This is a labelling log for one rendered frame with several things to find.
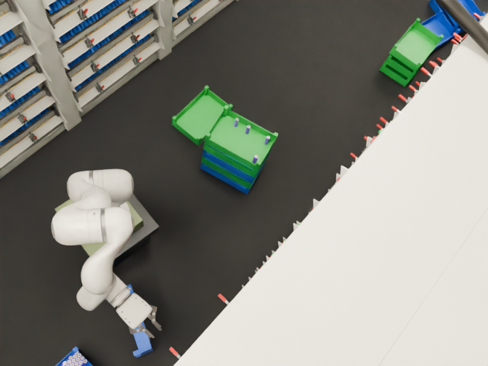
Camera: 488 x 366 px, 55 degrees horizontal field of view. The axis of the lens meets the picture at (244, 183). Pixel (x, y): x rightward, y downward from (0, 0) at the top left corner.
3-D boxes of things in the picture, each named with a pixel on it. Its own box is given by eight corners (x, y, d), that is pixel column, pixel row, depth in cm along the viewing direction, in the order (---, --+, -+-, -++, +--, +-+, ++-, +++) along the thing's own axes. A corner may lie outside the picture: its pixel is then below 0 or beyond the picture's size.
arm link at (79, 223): (115, 195, 182) (70, 199, 178) (112, 165, 178) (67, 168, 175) (111, 250, 136) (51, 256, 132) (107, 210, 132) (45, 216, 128)
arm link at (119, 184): (87, 188, 191) (78, 165, 169) (133, 184, 195) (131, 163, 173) (88, 216, 187) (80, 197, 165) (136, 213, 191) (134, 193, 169)
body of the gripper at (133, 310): (132, 288, 180) (152, 309, 180) (111, 308, 176) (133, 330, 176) (133, 287, 173) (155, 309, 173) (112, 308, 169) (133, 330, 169)
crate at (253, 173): (202, 149, 241) (204, 142, 233) (222, 120, 249) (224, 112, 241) (254, 178, 239) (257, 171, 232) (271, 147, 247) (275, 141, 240)
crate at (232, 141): (204, 142, 233) (205, 134, 226) (224, 112, 241) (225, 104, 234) (257, 171, 232) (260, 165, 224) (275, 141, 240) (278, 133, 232)
